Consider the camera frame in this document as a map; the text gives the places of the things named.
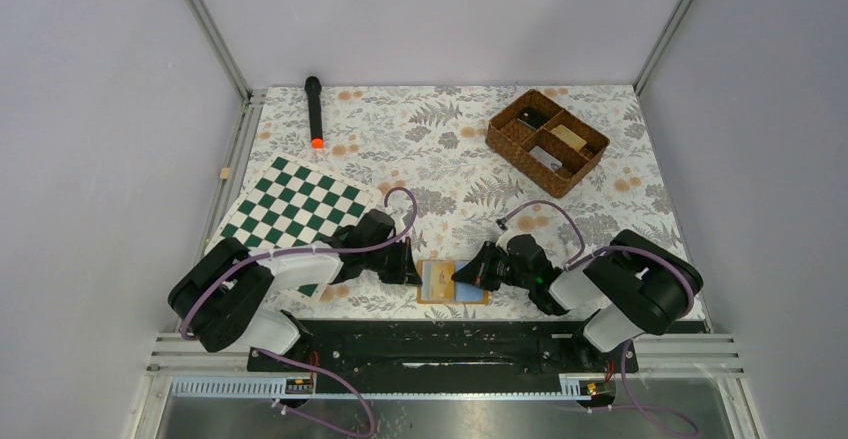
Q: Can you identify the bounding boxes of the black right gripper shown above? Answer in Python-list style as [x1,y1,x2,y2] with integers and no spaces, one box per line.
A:
[452,240,535,291]

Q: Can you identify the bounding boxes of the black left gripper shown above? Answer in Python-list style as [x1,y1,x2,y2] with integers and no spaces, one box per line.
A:
[365,236,422,287]

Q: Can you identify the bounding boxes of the gold VIP card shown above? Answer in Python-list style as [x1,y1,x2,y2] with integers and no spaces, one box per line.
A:
[419,261,455,303]

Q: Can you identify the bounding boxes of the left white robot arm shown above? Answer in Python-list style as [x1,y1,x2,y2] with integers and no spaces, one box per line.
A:
[167,209,422,370]

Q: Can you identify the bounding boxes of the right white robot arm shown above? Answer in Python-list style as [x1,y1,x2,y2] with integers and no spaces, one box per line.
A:
[452,230,703,371]

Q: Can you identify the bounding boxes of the grey card in basket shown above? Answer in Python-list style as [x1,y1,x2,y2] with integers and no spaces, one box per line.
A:
[529,146,562,172]

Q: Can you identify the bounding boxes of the floral patterned table mat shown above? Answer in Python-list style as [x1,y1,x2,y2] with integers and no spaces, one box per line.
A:
[207,84,707,322]

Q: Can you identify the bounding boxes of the brown woven divided basket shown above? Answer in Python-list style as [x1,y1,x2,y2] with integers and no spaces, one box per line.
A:
[486,89,610,199]

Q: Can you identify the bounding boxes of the green white chessboard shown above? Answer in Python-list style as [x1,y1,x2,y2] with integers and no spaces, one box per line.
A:
[203,152,384,305]

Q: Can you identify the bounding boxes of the black item in basket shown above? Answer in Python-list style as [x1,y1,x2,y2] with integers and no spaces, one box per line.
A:
[516,107,549,130]

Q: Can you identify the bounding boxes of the black marker orange cap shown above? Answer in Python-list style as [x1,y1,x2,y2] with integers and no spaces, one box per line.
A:
[304,76,324,149]

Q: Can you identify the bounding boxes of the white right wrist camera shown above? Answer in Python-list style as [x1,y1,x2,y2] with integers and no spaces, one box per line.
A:
[495,218,526,250]

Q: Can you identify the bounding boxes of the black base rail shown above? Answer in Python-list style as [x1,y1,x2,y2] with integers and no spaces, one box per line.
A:
[284,319,638,394]

